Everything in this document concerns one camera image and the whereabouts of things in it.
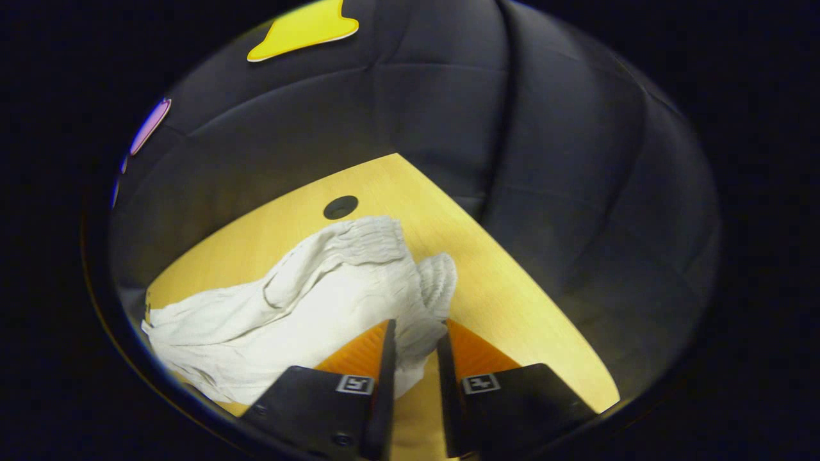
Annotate white jeans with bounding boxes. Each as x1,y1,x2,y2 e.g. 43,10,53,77
141,215,459,406

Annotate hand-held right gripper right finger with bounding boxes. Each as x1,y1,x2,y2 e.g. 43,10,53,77
436,318,600,458

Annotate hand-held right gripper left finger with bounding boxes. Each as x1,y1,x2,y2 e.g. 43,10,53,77
247,318,398,459

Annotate black backdrop cloth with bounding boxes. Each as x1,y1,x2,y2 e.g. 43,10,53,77
109,0,723,401

